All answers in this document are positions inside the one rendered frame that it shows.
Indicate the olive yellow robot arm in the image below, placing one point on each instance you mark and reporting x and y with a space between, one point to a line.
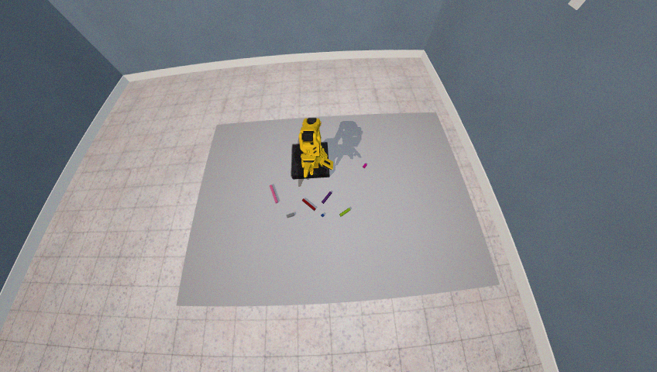
310 132

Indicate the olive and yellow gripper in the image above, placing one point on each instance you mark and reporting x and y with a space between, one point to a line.
309 163

